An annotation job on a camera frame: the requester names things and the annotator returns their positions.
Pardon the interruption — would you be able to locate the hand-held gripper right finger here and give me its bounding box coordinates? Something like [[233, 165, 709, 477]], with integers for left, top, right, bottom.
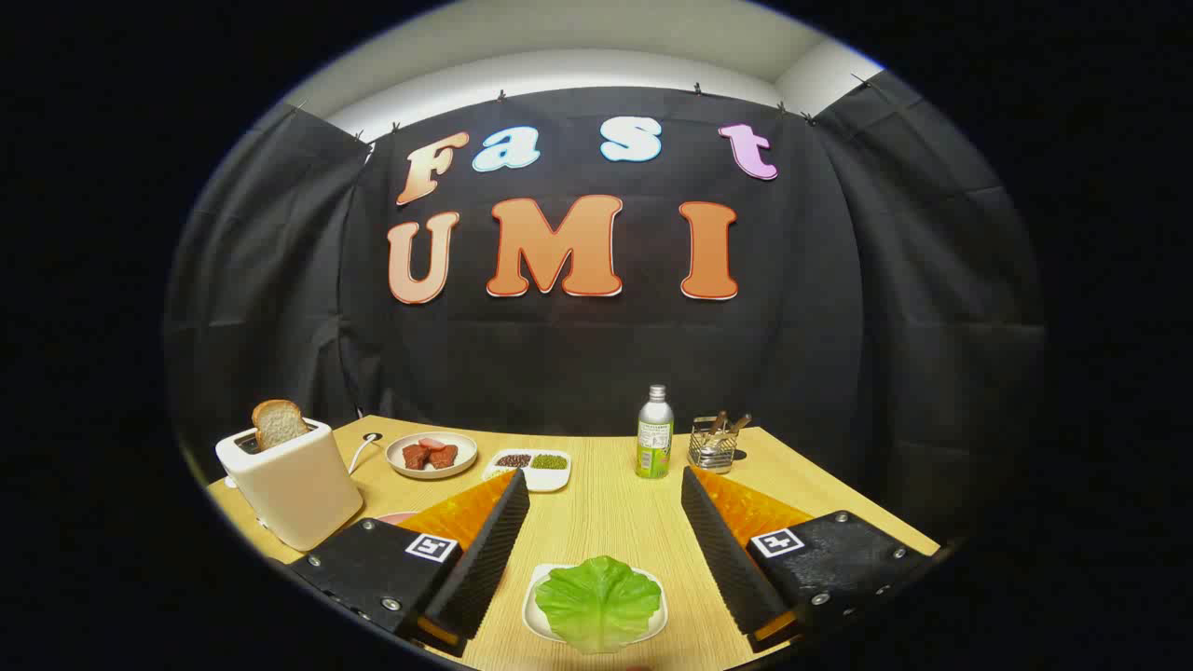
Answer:
[[680, 466, 938, 653]]

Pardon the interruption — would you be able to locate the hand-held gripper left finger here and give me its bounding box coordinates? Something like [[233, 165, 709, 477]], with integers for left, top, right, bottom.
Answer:
[[284, 466, 532, 658]]

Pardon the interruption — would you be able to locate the green lettuce leaf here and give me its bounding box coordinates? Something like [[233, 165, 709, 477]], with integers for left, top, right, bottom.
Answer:
[[534, 555, 663, 654]]

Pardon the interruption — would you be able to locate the brown-crust bread slice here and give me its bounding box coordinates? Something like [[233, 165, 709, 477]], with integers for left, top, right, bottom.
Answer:
[[252, 400, 309, 452]]

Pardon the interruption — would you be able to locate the white square plate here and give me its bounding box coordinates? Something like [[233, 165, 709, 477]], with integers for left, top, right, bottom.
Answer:
[[522, 563, 669, 646]]

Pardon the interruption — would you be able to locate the white divided tray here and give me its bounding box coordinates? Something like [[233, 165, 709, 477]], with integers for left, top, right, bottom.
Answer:
[[482, 449, 572, 493]]

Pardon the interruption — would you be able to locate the grey round plate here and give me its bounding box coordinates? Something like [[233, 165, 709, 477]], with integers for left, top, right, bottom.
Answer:
[[386, 431, 479, 481]]

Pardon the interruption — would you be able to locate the silver bottle with green label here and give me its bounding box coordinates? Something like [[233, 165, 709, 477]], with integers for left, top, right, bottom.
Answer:
[[637, 385, 675, 480]]

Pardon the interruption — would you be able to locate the white toaster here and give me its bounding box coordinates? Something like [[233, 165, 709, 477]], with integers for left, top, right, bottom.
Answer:
[[215, 418, 364, 552]]

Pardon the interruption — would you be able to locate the black backdrop cloth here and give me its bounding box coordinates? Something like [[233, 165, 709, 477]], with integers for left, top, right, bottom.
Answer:
[[166, 70, 1049, 551]]

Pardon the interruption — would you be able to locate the metal wire holder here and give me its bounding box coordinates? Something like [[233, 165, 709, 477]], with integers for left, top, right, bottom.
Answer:
[[688, 417, 739, 473]]

